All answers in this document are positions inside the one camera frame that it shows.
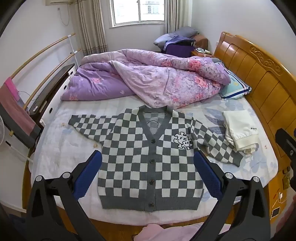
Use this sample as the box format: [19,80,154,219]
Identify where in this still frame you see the white folded pants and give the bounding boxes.
[222,110,259,154]

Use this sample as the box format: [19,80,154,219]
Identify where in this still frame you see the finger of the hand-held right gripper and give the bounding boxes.
[275,128,296,160]

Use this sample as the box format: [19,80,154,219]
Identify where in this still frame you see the dark purple cloth pile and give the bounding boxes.
[163,37,196,56]

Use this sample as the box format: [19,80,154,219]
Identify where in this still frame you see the pink grey towel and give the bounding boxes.
[0,77,42,149]

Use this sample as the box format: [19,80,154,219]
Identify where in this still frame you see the wooden nightstand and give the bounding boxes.
[191,48,214,57]

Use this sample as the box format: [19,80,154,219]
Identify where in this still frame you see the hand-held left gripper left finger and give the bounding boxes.
[24,150,104,241]

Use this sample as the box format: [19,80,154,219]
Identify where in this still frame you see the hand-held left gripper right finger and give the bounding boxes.
[194,150,271,241]

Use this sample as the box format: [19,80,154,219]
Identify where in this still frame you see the purple floral quilt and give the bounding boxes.
[60,49,232,109]

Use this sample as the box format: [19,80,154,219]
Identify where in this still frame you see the blue white pillow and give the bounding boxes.
[218,70,252,100]

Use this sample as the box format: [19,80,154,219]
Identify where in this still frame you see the white fan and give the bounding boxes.
[0,116,6,149]

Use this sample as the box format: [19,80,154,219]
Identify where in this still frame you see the wooden clothes rack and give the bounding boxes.
[10,34,82,109]

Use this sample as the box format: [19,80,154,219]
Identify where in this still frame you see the person's pink clothing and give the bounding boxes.
[134,222,232,241]

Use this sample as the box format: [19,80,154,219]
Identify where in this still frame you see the beige curtain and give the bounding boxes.
[69,0,109,61]
[165,0,191,35]

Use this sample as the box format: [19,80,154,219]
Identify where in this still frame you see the grey white checkered cardigan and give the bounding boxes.
[68,105,244,212]

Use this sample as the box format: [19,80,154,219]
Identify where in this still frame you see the white air conditioner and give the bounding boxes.
[44,0,72,6]

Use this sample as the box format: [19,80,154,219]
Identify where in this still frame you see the window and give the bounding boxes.
[111,0,166,27]

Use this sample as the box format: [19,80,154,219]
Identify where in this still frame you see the wooden headboard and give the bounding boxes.
[213,31,296,163]

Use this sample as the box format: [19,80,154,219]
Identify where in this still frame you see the grey pillow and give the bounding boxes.
[154,26,199,47]

